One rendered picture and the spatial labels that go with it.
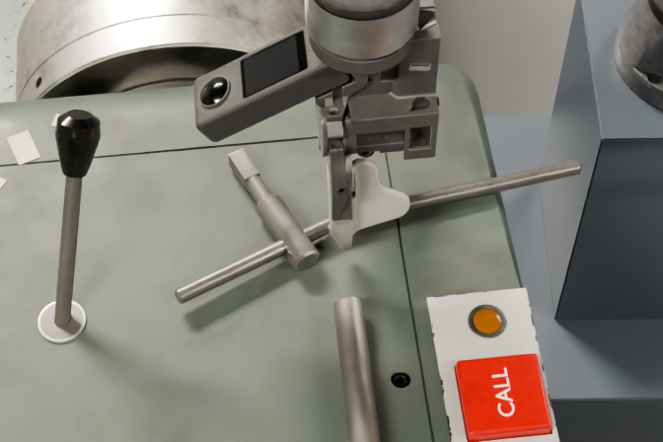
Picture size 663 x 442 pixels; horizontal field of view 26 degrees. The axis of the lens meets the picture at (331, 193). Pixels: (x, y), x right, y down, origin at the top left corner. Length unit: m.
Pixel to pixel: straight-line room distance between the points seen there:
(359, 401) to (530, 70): 1.89
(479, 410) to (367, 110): 0.23
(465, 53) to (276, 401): 1.88
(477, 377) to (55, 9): 0.55
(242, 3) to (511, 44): 1.63
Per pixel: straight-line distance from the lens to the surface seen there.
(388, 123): 0.99
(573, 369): 1.65
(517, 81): 2.84
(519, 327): 1.08
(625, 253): 1.56
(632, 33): 1.41
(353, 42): 0.92
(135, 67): 1.28
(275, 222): 1.10
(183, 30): 1.27
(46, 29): 1.35
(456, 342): 1.07
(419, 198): 1.12
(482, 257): 1.11
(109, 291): 1.10
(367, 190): 1.04
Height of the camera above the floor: 2.19
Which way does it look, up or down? 56 degrees down
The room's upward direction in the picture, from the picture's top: straight up
